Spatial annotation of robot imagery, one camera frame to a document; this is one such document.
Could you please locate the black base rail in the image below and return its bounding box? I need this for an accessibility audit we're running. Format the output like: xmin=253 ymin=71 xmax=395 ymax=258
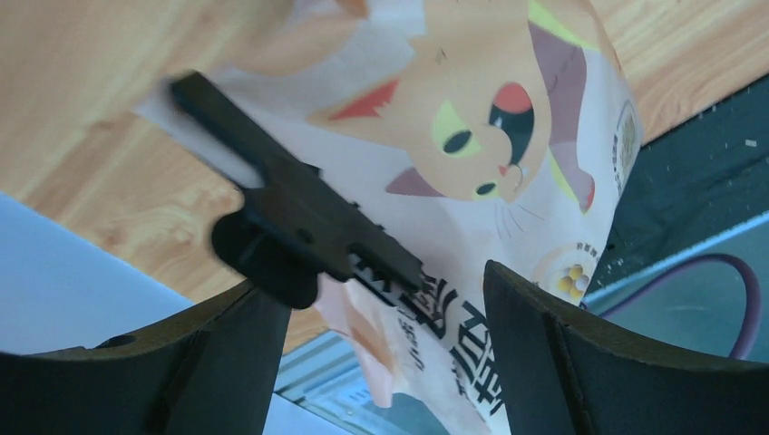
xmin=589 ymin=76 xmax=768 ymax=293

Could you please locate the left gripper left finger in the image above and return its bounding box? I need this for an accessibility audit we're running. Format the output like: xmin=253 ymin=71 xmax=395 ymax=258
xmin=1 ymin=284 xmax=291 ymax=434

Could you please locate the black bag clip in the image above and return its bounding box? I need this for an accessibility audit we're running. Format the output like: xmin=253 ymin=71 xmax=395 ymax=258
xmin=168 ymin=72 xmax=423 ymax=316

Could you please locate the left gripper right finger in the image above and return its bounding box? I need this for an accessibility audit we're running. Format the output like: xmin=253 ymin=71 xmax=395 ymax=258
xmin=483 ymin=261 xmax=768 ymax=434

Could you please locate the pink cat litter bag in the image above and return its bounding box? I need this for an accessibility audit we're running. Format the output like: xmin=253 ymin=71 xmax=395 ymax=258
xmin=138 ymin=1 xmax=643 ymax=434

